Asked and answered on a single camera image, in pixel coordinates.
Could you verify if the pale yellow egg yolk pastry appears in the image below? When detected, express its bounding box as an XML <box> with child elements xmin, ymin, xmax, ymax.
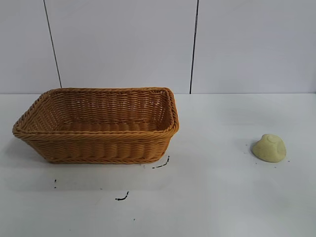
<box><xmin>251</xmin><ymin>133</ymin><xmax>287</xmax><ymax>163</ymax></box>

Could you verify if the brown woven wicker basket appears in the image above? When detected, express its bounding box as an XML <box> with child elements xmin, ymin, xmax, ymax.
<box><xmin>12</xmin><ymin>86</ymin><xmax>181</xmax><ymax>164</ymax></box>

